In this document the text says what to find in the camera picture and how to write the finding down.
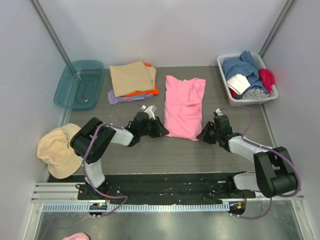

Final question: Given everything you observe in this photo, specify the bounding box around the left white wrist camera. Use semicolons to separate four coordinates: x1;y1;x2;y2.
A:
140;105;157;120

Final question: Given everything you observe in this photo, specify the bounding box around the pink t shirt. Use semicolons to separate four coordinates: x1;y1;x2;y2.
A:
164;75;206;141

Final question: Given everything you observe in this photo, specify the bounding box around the orange t shirt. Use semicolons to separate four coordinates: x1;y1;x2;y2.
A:
124;62;159;98

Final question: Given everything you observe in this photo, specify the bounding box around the white slotted cable duct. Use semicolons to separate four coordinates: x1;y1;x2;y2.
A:
42;202;230;213

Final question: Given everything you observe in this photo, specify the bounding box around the right aluminium frame post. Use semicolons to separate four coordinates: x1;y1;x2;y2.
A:
258;0;297;58

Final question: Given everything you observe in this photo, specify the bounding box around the pink cloth at bottom edge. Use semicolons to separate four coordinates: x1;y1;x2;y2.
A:
62;232;91;240

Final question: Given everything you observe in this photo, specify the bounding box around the beige t shirt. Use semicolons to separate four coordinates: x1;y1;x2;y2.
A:
109;60;157;98

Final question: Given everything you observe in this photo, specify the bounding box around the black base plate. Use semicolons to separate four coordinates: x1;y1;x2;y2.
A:
47;172;257;205

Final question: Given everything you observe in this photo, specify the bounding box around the teal plastic bin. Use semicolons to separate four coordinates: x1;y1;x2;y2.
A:
53;60;105;111

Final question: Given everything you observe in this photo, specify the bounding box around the lavender t shirt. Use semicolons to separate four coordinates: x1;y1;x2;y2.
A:
107;90;154;106

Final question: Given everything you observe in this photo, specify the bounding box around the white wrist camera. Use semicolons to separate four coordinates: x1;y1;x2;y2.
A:
213;108;223;117
140;105;157;120

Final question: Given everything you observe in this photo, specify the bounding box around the left aluminium frame post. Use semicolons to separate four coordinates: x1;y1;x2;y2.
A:
29;0;71;65

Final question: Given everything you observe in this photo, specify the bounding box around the blue checked shirt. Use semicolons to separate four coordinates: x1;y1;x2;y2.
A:
222;51;268;96

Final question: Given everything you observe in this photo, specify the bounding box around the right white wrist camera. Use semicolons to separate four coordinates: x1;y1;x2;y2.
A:
213;108;223;117

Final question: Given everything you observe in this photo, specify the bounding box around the white cloth in basket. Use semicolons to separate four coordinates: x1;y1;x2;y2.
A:
226;74;251;95

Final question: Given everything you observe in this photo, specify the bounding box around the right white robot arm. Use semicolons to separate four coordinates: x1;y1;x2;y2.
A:
196;115;300;198

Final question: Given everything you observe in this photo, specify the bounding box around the red cloth in basket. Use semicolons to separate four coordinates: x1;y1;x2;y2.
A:
229;88;237;99

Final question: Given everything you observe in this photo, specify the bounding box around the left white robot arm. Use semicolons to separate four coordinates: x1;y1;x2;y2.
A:
70;111;169;200

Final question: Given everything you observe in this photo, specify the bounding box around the magenta cloth in basket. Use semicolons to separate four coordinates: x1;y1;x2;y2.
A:
258;68;275;94

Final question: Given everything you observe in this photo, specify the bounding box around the white plastic basket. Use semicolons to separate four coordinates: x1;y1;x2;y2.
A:
217;51;279;106

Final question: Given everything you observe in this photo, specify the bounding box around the beige crumpled cloth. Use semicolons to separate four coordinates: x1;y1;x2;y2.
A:
37;123;82;179

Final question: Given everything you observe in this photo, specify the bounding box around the aluminium frame post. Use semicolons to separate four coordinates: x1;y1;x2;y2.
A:
29;0;71;65
258;0;297;58

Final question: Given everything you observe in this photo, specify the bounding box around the teal t shirt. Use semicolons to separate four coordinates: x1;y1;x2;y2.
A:
132;94;149;98

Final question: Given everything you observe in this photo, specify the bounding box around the grey cloth in basket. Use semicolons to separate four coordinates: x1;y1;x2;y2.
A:
241;88;270;100

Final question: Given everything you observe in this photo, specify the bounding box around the aluminium rail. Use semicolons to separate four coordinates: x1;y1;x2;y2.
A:
31;182;83;202

